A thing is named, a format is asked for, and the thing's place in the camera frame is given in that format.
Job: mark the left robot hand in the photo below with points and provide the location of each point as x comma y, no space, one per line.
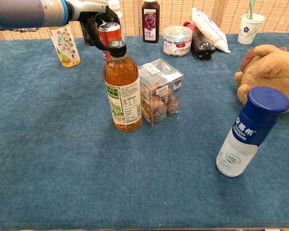
89,7

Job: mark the red drink can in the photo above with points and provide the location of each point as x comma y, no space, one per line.
108,33

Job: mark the brown tea bottle black cap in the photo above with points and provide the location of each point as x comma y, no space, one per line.
121,72

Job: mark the white yogurt bottle blue cap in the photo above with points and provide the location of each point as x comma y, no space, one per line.
248,134

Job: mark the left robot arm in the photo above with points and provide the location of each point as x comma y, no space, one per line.
26,13

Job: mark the clear plastic cube box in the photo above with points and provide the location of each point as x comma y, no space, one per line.
161,96

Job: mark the black drink bottle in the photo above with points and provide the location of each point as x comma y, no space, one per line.
88,41

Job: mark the yellow tea bottle floral label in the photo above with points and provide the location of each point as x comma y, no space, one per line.
66,48

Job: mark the grape juice bottle white cap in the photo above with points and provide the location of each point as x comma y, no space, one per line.
150,24

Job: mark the bamboo folding screen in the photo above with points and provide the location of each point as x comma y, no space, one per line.
178,12

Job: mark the round clear candy jar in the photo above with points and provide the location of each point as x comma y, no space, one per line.
177,43

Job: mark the cola bottle red cap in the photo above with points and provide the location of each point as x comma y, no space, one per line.
204,48

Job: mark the white snack bag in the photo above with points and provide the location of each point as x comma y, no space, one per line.
212,31

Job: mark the blue table mat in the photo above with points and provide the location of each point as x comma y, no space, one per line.
62,156

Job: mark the green plastic spoon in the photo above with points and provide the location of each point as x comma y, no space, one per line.
250,9

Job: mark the white paper cup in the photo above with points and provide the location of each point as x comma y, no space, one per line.
249,31

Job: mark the brown capybara plush toy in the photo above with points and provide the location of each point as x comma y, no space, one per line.
269,69

